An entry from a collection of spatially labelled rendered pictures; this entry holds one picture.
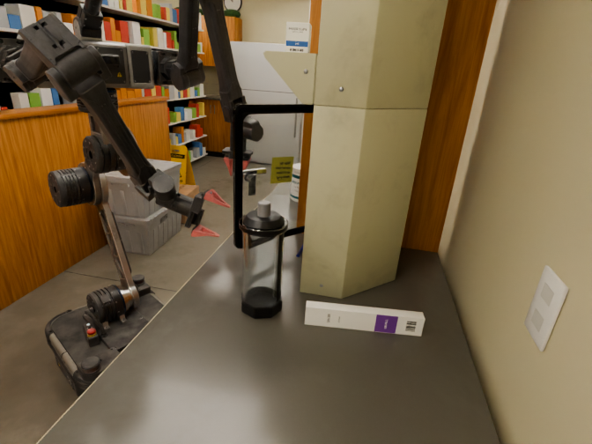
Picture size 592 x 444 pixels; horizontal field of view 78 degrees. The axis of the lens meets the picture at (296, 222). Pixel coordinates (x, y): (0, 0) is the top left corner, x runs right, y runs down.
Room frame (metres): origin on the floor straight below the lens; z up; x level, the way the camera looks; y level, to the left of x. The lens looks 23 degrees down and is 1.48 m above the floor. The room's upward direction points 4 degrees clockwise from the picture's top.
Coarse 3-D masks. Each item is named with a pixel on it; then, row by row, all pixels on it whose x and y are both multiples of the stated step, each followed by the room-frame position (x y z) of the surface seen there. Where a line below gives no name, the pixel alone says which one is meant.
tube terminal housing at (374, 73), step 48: (336, 0) 0.81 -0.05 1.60; (384, 0) 0.80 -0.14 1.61; (432, 0) 0.88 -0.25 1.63; (336, 48) 0.81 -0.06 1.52; (384, 48) 0.81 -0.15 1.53; (432, 48) 0.90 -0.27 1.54; (336, 96) 0.81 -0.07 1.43; (384, 96) 0.83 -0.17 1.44; (336, 144) 0.81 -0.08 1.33; (384, 144) 0.84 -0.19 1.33; (336, 192) 0.81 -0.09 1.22; (384, 192) 0.85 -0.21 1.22; (336, 240) 0.80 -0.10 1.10; (384, 240) 0.87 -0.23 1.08; (336, 288) 0.80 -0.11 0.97
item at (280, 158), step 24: (264, 120) 0.99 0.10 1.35; (288, 120) 1.04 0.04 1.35; (312, 120) 1.09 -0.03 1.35; (264, 144) 0.99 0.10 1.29; (288, 144) 1.04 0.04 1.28; (264, 168) 0.99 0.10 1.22; (288, 168) 1.04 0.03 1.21; (264, 192) 0.99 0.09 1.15; (288, 192) 1.04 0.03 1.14; (288, 216) 1.05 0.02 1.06
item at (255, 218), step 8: (264, 200) 0.76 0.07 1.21; (264, 208) 0.73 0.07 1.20; (248, 216) 0.73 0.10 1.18; (256, 216) 0.73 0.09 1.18; (264, 216) 0.73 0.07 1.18; (272, 216) 0.74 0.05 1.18; (280, 216) 0.74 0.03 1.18; (248, 224) 0.71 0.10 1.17; (256, 224) 0.70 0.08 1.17; (264, 224) 0.70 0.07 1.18; (272, 224) 0.71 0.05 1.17; (280, 224) 0.72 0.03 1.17
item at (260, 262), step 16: (240, 224) 0.72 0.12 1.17; (256, 240) 0.70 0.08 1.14; (272, 240) 0.70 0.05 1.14; (256, 256) 0.70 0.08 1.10; (272, 256) 0.71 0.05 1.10; (256, 272) 0.70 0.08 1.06; (272, 272) 0.71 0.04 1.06; (256, 288) 0.70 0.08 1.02; (272, 288) 0.71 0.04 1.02; (256, 304) 0.70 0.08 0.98; (272, 304) 0.71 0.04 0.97
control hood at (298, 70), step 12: (276, 60) 0.83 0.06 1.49; (288, 60) 0.83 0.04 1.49; (300, 60) 0.82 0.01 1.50; (312, 60) 0.82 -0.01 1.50; (288, 72) 0.83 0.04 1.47; (300, 72) 0.82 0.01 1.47; (312, 72) 0.82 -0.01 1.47; (288, 84) 0.83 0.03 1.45; (300, 84) 0.82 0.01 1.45; (312, 84) 0.82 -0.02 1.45; (300, 96) 0.82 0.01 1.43; (312, 96) 0.82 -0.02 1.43
